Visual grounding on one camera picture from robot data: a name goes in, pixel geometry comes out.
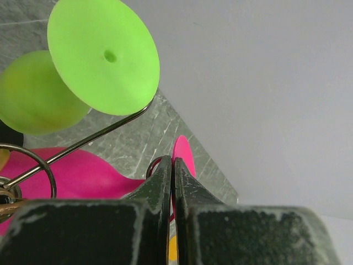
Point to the green wine glass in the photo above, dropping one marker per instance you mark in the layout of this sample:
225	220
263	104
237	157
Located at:
100	56

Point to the orange wine glass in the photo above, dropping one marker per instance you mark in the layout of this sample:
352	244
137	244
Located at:
4	157
173	248

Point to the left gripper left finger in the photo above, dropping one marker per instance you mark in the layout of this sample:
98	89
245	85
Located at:
132	230

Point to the orange wine glass on rack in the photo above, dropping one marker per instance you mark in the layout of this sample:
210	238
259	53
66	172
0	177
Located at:
4	157

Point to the pink wine glass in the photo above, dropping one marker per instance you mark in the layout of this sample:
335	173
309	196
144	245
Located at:
82	175

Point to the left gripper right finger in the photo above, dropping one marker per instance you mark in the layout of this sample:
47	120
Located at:
212	232

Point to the black wine glass rack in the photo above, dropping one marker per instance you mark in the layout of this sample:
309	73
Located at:
45	164

